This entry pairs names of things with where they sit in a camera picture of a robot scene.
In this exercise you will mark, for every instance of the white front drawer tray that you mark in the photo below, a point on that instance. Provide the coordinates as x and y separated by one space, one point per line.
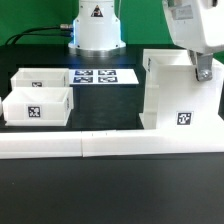
38 106

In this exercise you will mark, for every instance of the white drawer tray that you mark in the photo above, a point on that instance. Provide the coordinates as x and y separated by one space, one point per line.
41 77
38 106

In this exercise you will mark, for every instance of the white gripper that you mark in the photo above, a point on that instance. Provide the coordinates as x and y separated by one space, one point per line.
197 25

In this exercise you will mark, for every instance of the white left edge block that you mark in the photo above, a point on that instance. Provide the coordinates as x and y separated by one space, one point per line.
1 108

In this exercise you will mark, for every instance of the white drawer cabinet box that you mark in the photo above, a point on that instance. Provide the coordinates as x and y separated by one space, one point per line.
174 98

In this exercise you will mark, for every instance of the white marker sheet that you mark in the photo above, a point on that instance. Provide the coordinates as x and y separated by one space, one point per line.
102 77

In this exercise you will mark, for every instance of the white front barrier rail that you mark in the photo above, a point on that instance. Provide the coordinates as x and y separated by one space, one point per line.
109 143

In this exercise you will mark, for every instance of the white rear drawer tray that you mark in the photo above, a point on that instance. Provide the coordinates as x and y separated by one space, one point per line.
41 77

